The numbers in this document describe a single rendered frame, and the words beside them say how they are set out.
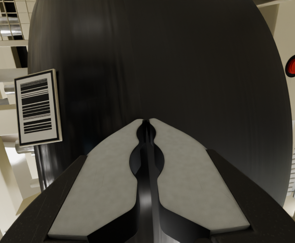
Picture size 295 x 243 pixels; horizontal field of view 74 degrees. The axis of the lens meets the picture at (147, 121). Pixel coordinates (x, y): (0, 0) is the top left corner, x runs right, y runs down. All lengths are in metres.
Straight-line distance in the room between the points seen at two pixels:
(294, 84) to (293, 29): 0.11
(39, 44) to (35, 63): 0.02
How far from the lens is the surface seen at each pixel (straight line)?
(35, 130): 0.18
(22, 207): 1.07
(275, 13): 0.47
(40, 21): 0.24
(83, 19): 0.20
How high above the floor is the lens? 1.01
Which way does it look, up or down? 21 degrees up
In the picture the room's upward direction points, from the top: 178 degrees clockwise
